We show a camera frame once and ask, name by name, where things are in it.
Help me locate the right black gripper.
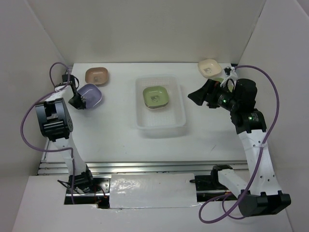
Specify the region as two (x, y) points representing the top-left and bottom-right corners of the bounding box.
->
(188, 78), (239, 112)

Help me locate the purple plate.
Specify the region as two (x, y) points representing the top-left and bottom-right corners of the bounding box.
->
(77, 84), (102, 109)

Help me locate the green plate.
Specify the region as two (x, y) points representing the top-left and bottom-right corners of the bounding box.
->
(142, 86), (169, 109)
(214, 77), (235, 92)

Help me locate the cream plate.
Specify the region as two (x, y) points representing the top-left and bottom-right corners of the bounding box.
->
(197, 59), (222, 78)

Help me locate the brown plate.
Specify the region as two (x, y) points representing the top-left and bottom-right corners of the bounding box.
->
(85, 67), (109, 86)

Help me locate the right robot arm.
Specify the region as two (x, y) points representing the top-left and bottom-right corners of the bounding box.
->
(188, 79), (291, 218)

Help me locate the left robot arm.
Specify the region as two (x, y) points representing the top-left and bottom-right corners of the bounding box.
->
(35, 74), (95, 193)

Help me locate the white plastic bin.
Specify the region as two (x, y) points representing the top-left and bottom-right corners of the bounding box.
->
(135, 74), (186, 130)

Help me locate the white tape cover panel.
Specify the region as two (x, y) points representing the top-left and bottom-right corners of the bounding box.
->
(109, 174), (197, 209)

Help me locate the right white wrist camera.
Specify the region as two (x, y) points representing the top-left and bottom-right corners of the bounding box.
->
(223, 67), (238, 85)

